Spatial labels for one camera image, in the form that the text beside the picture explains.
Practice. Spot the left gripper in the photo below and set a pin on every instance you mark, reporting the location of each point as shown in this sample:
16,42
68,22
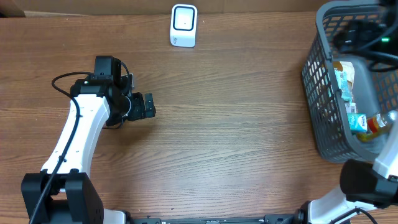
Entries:
139,111

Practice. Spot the brown snack packet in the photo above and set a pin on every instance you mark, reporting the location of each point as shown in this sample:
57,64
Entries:
344,72

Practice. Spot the white barcode snack packet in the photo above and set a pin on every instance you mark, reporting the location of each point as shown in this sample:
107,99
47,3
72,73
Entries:
351,107

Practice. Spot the teal tissue pack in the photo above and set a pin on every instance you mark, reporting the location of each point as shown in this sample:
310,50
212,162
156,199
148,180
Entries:
357,122

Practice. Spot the yellow liquid bottle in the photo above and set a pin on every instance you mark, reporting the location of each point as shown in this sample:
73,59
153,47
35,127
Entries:
378,125

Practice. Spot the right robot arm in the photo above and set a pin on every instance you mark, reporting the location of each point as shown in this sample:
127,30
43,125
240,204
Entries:
364,186

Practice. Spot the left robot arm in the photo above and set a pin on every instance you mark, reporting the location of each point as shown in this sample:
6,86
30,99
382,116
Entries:
62,191

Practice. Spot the white barcode scanner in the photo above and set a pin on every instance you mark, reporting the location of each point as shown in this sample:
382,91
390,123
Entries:
183,25

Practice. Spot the grey plastic basket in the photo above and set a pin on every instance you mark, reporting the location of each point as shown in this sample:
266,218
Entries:
372,92

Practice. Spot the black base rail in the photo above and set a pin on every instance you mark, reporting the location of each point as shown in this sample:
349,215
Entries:
267,219

